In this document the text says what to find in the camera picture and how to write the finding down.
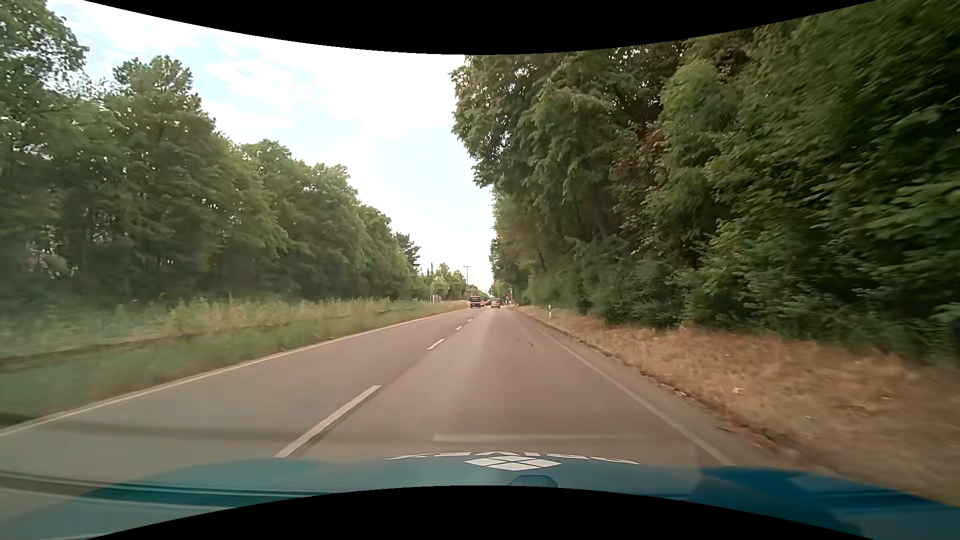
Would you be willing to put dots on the dry brown grass verge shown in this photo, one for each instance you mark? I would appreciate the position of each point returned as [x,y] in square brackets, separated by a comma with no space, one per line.
[787,382]

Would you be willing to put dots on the green grass verge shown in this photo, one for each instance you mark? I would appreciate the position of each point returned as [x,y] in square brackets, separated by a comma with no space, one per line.
[150,337]

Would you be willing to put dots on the car's own bonnet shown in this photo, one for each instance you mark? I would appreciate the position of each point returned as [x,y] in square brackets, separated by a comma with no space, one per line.
[420,477]

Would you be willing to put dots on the grey asphalt road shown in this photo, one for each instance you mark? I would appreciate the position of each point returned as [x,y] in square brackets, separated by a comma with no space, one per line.
[480,375]

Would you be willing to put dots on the pole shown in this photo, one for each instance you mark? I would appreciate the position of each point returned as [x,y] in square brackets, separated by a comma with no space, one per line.
[467,275]

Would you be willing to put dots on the row of green trees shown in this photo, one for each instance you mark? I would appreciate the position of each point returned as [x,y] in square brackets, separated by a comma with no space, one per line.
[165,210]

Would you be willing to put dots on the wood of green trees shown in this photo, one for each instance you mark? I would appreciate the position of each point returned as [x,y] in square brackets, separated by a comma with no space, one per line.
[750,187]

